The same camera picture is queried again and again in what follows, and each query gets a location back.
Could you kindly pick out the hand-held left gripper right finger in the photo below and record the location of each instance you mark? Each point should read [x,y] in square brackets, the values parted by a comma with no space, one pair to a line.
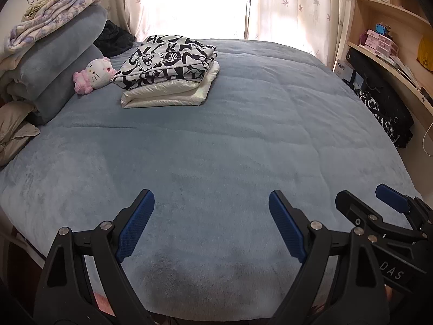
[286,223]

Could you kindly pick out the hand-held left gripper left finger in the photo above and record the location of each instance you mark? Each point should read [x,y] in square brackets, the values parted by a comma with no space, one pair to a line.
[137,220]

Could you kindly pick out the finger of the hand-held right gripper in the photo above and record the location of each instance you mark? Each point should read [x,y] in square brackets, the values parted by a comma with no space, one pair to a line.
[392,196]
[348,206]

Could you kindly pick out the black and white printed jacket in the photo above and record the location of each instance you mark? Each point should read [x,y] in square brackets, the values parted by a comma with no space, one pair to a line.
[162,61]

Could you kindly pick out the black and white patterned cloth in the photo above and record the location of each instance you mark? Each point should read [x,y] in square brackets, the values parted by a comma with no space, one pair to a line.
[375,108]

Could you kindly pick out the blue bed blanket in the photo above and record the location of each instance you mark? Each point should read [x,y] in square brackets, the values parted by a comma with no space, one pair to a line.
[220,142]

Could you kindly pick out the black bag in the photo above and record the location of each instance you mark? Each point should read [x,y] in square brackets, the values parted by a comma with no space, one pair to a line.
[382,81]

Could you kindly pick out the cream puffer jacket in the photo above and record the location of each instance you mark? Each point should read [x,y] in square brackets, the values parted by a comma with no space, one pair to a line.
[162,94]

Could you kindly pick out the stack of papers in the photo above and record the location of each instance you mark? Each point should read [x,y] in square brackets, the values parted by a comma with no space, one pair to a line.
[402,67]

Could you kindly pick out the white printed box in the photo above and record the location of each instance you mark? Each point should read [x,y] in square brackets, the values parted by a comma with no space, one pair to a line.
[343,69]

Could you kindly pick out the yellow bag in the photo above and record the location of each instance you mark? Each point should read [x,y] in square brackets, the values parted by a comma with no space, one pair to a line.
[426,50]

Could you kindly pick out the folded blue blanket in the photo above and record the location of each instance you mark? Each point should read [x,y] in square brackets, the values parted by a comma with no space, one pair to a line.
[57,40]
[61,88]

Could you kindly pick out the pink and white plush toy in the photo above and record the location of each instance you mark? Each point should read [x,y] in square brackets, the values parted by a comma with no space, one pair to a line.
[98,71]

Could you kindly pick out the stack of pink boxes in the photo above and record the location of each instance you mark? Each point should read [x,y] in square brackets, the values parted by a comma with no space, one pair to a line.
[379,42]

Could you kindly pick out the beige pillow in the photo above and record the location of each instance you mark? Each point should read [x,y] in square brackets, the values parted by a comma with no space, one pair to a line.
[13,125]

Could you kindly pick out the small blue box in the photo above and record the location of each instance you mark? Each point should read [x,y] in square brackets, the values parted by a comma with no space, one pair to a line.
[381,28]

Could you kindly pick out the black fuzzy cloth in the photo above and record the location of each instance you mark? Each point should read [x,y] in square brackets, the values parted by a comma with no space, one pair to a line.
[115,39]

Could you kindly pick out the wooden shelf unit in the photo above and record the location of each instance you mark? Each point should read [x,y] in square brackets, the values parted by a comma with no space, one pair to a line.
[402,12]

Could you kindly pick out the floral curtain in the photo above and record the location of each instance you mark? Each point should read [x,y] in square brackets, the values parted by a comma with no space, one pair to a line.
[304,6]
[135,0]

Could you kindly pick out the floral blanket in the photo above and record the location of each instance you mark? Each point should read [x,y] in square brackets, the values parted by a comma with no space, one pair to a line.
[61,5]

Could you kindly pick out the white cushion with cartoon figure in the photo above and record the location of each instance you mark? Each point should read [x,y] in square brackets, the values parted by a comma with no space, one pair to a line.
[15,10]

